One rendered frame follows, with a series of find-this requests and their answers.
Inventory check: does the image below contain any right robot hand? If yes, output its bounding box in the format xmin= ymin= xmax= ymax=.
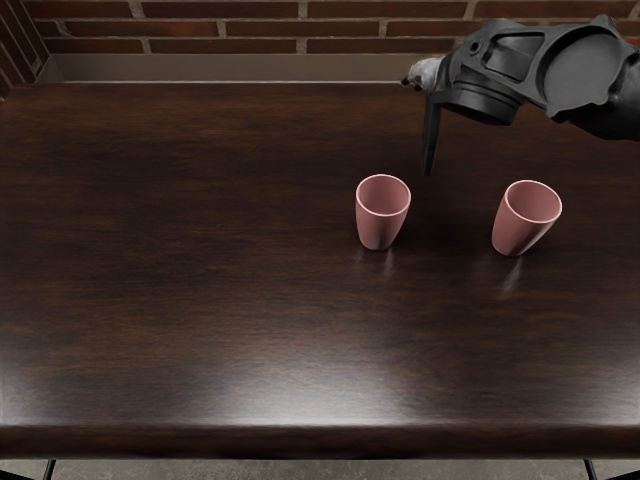
xmin=400 ymin=56 xmax=446 ymax=177

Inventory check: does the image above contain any pink cup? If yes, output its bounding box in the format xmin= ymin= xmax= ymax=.
xmin=491 ymin=179 xmax=563 ymax=259
xmin=355 ymin=173 xmax=413 ymax=252

